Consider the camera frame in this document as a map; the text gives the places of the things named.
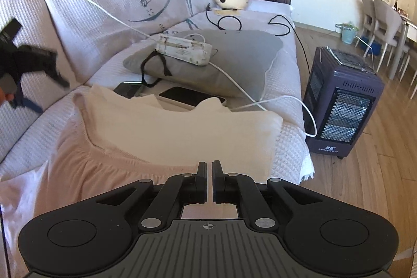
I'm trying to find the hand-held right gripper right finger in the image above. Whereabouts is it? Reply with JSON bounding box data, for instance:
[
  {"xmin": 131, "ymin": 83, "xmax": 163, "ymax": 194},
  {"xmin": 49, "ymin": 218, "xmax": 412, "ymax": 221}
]
[{"xmin": 212, "ymin": 161, "xmax": 323, "ymax": 231}]

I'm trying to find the grey dining chair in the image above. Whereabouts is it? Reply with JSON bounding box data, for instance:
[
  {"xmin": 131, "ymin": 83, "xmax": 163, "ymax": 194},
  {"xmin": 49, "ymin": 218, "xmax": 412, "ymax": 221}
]
[
  {"xmin": 355, "ymin": 0, "xmax": 378, "ymax": 47},
  {"xmin": 373, "ymin": 0, "xmax": 409, "ymax": 73}
]

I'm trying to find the white charging cable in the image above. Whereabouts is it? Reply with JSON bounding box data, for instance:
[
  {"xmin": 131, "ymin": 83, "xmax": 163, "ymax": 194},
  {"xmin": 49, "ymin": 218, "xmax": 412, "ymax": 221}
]
[{"xmin": 187, "ymin": 33, "xmax": 318, "ymax": 137}]

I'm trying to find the cream sofa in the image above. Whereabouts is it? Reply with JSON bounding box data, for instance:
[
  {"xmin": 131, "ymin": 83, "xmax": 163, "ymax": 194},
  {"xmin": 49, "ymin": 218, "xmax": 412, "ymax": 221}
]
[{"xmin": 0, "ymin": 0, "xmax": 316, "ymax": 278}]

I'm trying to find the light blue bucket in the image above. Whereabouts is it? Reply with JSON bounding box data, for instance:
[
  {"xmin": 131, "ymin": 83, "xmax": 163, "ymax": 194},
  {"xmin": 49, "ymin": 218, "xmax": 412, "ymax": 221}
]
[{"xmin": 335, "ymin": 22, "xmax": 359, "ymax": 45}]

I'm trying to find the dark purple space heater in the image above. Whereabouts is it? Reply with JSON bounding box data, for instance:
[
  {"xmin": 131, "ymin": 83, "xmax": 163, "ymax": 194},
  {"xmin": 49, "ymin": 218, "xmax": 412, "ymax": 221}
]
[{"xmin": 302, "ymin": 46, "xmax": 385, "ymax": 162}]

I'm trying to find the white power strip cable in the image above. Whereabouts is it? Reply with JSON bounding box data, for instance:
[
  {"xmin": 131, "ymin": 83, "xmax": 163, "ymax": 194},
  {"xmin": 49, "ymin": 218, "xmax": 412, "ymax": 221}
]
[{"xmin": 31, "ymin": 0, "xmax": 160, "ymax": 39}]

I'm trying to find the grey pillow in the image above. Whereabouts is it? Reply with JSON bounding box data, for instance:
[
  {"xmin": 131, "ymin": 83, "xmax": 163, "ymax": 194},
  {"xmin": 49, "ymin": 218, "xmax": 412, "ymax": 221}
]
[{"xmin": 123, "ymin": 29, "xmax": 283, "ymax": 99}]

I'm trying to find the dark phone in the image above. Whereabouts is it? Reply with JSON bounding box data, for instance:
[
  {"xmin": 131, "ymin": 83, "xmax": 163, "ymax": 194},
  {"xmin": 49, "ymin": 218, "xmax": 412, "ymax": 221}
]
[{"xmin": 113, "ymin": 82, "xmax": 144, "ymax": 99}]

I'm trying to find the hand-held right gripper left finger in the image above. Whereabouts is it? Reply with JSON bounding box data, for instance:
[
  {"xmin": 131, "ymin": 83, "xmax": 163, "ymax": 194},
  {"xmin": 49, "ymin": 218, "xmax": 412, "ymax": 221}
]
[{"xmin": 96, "ymin": 161, "xmax": 208, "ymax": 231}]

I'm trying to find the phone in white case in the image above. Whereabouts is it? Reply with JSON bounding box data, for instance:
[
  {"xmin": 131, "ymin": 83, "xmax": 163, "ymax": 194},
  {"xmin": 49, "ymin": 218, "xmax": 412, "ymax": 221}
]
[{"xmin": 158, "ymin": 87, "xmax": 227, "ymax": 111}]

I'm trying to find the white power strip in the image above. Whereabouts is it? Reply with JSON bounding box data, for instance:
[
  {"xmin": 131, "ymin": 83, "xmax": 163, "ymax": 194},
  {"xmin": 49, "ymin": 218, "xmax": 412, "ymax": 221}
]
[{"xmin": 155, "ymin": 34, "xmax": 213, "ymax": 66}]

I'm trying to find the pale pink garment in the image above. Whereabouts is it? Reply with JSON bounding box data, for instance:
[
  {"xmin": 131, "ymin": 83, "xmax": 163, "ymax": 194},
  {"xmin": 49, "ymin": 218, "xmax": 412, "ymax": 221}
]
[{"xmin": 0, "ymin": 123, "xmax": 242, "ymax": 278}]

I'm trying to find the blue box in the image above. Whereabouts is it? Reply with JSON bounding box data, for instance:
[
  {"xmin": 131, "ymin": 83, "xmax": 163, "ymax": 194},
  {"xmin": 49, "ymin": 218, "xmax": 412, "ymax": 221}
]
[{"xmin": 361, "ymin": 36, "xmax": 382, "ymax": 55}]

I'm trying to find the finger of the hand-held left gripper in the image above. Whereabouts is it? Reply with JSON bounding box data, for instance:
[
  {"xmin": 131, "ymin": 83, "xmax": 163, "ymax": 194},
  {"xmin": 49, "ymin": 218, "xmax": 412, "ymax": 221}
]
[
  {"xmin": 18, "ymin": 44, "xmax": 70, "ymax": 87},
  {"xmin": 12, "ymin": 72, "xmax": 44, "ymax": 113}
]

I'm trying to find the white knit sweater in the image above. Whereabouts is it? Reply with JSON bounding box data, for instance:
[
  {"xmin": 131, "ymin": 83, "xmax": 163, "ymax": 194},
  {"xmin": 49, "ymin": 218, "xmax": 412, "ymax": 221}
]
[{"xmin": 72, "ymin": 83, "xmax": 283, "ymax": 185}]

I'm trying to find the black strap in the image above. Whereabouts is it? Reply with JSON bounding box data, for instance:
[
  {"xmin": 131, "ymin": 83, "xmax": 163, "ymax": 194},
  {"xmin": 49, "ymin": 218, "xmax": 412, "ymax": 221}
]
[{"xmin": 141, "ymin": 51, "xmax": 173, "ymax": 88}]

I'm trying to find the black cable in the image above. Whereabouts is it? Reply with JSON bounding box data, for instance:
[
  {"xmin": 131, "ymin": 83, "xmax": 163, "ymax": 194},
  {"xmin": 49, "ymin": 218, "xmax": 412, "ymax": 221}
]
[
  {"xmin": 268, "ymin": 14, "xmax": 311, "ymax": 77},
  {"xmin": 205, "ymin": 9, "xmax": 242, "ymax": 32}
]

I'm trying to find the dining table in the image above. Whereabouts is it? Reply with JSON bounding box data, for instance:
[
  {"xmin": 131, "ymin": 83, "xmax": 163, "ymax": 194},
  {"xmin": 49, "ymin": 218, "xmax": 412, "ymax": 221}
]
[{"xmin": 399, "ymin": 13, "xmax": 417, "ymax": 80}]

